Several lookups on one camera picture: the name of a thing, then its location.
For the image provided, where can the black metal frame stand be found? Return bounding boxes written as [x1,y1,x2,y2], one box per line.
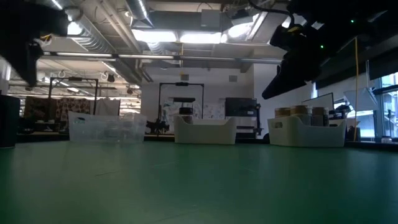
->
[157,82,205,138]
[47,77,100,125]

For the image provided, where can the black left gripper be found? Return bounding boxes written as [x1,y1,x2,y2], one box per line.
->
[0,0,69,88]

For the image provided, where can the long silver ceiling pipe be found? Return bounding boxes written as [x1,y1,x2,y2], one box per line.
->
[42,51,282,65]

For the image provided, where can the bright ceiling light panel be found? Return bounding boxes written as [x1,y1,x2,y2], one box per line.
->
[132,29,178,44]
[179,31,223,45]

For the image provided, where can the dark green pepper tin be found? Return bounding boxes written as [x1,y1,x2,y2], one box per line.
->
[0,95,21,149]

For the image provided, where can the white cloth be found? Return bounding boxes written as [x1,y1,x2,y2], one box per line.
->
[95,98,121,117]

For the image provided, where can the white plastic bin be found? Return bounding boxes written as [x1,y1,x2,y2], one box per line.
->
[267,115,347,148]
[173,114,238,145]

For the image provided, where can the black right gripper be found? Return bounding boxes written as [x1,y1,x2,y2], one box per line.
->
[261,26,324,100]

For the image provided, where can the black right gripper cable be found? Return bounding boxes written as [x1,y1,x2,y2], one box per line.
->
[248,0,295,27]

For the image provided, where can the ceiling device yellow cable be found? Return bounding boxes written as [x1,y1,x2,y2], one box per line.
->
[39,33,53,47]

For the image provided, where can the corrugated silver duct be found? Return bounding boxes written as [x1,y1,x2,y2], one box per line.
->
[49,0,118,54]

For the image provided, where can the glass window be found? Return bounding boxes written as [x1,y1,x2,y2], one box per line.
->
[369,73,398,139]

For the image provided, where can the black desk equipment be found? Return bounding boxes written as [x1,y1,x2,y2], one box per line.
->
[328,105,351,122]

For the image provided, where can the white sheet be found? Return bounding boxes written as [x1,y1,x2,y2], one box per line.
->
[343,88,379,112]

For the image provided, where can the smooth silver round duct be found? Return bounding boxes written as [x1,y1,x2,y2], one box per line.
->
[126,0,155,28]

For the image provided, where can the black monitor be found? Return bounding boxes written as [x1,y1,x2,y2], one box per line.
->
[224,96,258,118]

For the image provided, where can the black equipment stand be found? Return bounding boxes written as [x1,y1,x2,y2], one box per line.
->
[236,102,264,139]

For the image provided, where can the glass jar gold lid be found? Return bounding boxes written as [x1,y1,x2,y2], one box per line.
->
[290,105,313,126]
[274,107,292,119]
[312,106,330,127]

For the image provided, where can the herb jar black lid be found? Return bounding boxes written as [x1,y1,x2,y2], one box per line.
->
[178,107,194,124]

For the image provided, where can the dark overhead beam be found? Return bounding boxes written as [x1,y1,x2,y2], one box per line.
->
[313,37,398,91]

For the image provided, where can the white screen monitor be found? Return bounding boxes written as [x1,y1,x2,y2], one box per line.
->
[300,92,335,110]

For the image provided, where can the clear plastic bin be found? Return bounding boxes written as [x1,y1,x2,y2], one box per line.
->
[68,111,147,144]

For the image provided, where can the large rectangular metal duct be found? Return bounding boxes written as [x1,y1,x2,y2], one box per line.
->
[222,0,296,50]

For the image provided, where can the grey ceiling box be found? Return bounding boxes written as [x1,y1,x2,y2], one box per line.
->
[200,9,222,28]

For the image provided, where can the patterned cloth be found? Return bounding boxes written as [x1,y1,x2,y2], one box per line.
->
[55,98,91,133]

